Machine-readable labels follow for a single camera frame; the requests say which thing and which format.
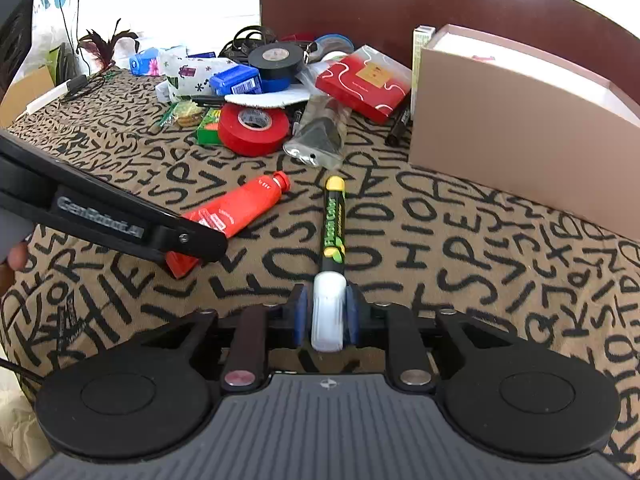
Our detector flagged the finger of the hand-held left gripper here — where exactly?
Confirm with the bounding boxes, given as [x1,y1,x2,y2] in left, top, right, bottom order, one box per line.
[149,211,230,264]

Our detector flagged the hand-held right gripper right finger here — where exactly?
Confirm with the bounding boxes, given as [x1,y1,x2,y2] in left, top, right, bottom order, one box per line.
[344,284,501,392]

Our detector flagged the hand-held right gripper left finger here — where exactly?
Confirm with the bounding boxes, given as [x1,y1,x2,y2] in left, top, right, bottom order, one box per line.
[150,284,315,393]

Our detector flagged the red paint tube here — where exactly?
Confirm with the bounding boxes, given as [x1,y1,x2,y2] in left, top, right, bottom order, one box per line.
[165,170,293,278]

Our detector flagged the black marker with yellow cap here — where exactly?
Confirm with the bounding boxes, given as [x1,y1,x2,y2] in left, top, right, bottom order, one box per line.
[311,175,348,353]

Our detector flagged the makeup brush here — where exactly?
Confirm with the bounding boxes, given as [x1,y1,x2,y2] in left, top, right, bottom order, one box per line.
[282,95,351,171]

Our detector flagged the pink-brown cardboard box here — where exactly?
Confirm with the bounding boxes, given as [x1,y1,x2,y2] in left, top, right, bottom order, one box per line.
[409,24,640,233]

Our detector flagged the person's left hand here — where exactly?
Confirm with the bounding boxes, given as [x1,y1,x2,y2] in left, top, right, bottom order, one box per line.
[5,241,30,272]

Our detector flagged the green crayon box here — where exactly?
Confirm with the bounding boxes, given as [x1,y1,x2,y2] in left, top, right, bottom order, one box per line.
[196,109,223,146]

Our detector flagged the red tape roll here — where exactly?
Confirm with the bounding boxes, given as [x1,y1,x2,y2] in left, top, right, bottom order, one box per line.
[217,103,293,157]

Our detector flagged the tan letter-printed blanket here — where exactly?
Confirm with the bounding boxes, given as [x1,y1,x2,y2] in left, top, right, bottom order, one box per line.
[0,67,640,466]

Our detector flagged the clear snack packet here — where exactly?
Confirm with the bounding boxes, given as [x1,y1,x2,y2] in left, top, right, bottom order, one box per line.
[160,100,203,128]

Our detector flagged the open cardboard box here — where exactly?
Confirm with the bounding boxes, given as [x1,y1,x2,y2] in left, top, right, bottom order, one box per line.
[0,65,56,128]

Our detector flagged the blue tissue pack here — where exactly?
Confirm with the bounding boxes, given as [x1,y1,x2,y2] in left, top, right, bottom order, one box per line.
[129,47,160,77]

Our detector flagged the white insole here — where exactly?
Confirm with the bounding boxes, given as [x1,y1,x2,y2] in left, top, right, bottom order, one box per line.
[224,85,313,110]

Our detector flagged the dark red feather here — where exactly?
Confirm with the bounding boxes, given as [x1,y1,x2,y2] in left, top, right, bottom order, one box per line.
[77,19,140,68]

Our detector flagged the blue plastic box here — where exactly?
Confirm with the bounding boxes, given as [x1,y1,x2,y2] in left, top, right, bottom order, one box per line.
[209,65,262,96]

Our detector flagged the white floral pouch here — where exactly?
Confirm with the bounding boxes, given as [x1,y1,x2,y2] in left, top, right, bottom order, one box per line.
[155,47,238,103]

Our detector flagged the blue tape roll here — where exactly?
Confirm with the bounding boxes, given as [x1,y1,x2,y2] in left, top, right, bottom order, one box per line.
[257,75,301,95]

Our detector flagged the plain black marker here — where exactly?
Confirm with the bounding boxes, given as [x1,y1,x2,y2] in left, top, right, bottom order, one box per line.
[384,110,412,148]

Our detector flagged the black ribbed device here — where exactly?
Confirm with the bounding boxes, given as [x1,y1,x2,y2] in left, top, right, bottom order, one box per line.
[0,0,35,88]

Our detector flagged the black tape roll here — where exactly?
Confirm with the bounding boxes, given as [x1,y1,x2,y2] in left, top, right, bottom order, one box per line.
[248,42,306,81]

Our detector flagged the white printed plastic bag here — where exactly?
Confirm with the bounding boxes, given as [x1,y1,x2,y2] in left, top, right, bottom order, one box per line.
[30,0,82,56]

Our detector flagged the flat red gift box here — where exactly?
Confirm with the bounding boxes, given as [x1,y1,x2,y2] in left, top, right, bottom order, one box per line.
[315,45,413,126]

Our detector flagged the blue round lid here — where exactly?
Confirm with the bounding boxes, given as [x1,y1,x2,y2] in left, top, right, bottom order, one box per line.
[312,34,353,54]

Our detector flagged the yellow-green carton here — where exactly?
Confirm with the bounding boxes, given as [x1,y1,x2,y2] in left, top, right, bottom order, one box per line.
[412,25,438,116]

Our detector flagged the black adapter with cable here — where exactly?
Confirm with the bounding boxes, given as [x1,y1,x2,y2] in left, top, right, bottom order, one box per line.
[62,74,118,103]

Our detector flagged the brown monogram strap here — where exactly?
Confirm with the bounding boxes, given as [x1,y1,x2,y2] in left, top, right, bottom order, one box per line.
[218,24,278,58]

